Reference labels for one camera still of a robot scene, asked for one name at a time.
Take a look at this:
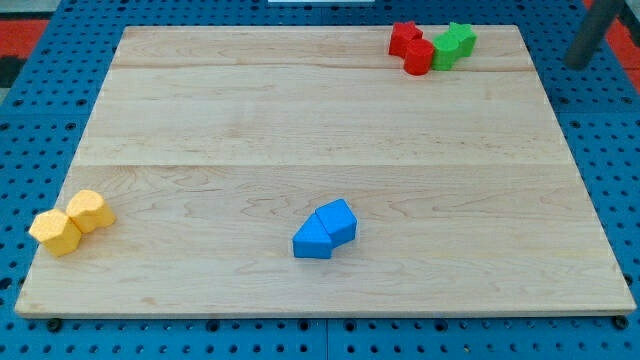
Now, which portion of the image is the green star block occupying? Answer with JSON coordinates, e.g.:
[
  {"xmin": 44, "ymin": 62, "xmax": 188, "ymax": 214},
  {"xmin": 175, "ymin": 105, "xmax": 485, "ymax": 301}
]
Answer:
[{"xmin": 448, "ymin": 22, "xmax": 477, "ymax": 57}]

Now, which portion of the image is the red star block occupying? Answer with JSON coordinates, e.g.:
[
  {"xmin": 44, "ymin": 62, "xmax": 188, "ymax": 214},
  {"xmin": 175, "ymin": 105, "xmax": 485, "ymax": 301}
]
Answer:
[{"xmin": 388, "ymin": 21, "xmax": 423, "ymax": 58}]

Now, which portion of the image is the blue cube block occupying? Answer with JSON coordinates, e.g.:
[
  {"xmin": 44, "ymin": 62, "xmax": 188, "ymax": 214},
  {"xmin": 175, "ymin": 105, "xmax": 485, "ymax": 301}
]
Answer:
[{"xmin": 315, "ymin": 199, "xmax": 357, "ymax": 248}]

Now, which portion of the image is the blue triangle block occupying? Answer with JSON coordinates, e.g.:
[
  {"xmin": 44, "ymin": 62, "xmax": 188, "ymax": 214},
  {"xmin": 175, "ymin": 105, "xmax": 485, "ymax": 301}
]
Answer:
[{"xmin": 292, "ymin": 214, "xmax": 333, "ymax": 259}]

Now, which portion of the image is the light wooden board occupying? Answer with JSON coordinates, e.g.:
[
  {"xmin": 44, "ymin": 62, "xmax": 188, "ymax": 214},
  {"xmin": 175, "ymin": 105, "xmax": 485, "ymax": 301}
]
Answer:
[{"xmin": 15, "ymin": 26, "xmax": 636, "ymax": 319}]

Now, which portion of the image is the red cylinder block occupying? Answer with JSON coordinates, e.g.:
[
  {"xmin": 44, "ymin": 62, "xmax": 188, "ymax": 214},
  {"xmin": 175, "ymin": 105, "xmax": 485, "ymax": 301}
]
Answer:
[{"xmin": 403, "ymin": 38, "xmax": 435, "ymax": 76}]

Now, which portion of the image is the green cylinder block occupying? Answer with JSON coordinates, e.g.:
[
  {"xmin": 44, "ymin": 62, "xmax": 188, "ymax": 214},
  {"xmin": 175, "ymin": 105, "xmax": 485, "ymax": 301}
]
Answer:
[{"xmin": 431, "ymin": 33, "xmax": 460, "ymax": 71}]

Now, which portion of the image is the yellow heart block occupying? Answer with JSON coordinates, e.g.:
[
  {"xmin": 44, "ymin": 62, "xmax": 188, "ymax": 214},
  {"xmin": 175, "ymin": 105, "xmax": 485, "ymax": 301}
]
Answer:
[{"xmin": 66, "ymin": 189, "xmax": 116, "ymax": 233}]

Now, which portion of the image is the yellow hexagon block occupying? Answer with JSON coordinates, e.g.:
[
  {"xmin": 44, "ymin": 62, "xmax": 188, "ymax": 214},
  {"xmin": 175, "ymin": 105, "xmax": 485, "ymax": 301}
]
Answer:
[{"xmin": 28, "ymin": 209, "xmax": 82, "ymax": 257}]

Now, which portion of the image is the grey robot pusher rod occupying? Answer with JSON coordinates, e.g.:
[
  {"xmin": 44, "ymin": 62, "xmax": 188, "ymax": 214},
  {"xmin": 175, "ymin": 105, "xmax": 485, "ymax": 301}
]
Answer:
[{"xmin": 563, "ymin": 0, "xmax": 625, "ymax": 70}]

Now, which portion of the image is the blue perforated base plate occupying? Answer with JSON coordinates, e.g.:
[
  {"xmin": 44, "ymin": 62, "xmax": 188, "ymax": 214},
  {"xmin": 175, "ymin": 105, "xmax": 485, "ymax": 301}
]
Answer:
[{"xmin": 1, "ymin": 0, "xmax": 639, "ymax": 359}]

